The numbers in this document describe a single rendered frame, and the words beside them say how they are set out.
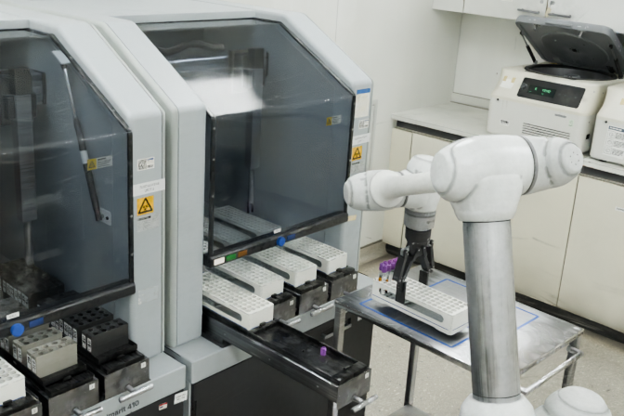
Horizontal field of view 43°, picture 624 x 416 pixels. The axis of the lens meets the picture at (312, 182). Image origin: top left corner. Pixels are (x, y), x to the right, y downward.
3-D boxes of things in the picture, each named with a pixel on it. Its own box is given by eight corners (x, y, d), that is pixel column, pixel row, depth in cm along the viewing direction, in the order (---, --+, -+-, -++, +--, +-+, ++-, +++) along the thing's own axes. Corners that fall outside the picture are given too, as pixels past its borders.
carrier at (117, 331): (124, 340, 211) (124, 320, 209) (129, 343, 209) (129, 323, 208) (86, 355, 202) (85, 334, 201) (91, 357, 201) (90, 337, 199)
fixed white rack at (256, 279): (198, 273, 258) (198, 255, 256) (221, 266, 265) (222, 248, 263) (260, 305, 239) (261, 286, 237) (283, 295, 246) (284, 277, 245)
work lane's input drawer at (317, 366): (169, 316, 243) (170, 290, 241) (204, 303, 253) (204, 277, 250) (348, 419, 197) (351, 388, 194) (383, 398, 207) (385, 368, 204)
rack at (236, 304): (182, 298, 240) (182, 279, 238) (207, 289, 247) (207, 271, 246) (248, 334, 221) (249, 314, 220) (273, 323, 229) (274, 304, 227)
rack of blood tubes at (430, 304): (370, 297, 240) (371, 279, 238) (391, 289, 247) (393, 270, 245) (449, 335, 220) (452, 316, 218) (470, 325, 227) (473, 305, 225)
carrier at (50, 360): (73, 359, 200) (72, 339, 198) (78, 363, 199) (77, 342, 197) (32, 376, 192) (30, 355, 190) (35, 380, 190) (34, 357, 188)
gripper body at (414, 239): (420, 233, 222) (416, 264, 225) (437, 227, 228) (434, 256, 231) (399, 226, 227) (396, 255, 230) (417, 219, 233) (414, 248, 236)
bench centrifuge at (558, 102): (482, 134, 428) (498, 14, 409) (539, 120, 471) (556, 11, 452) (578, 158, 392) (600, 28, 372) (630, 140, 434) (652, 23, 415)
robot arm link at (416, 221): (442, 209, 226) (440, 228, 228) (418, 201, 232) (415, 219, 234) (423, 215, 220) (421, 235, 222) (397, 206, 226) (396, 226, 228)
